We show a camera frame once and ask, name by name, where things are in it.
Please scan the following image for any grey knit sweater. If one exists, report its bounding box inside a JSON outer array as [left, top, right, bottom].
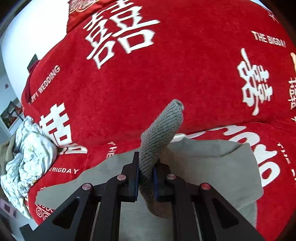
[[34, 99, 265, 241]]

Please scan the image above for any black wall panel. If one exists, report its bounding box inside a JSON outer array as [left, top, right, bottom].
[[27, 54, 39, 71]]

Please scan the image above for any red wedding sofa cover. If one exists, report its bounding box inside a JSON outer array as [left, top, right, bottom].
[[21, 1, 295, 240]]

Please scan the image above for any white floral crumpled blanket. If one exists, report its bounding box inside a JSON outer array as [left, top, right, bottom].
[[1, 116, 58, 219]]

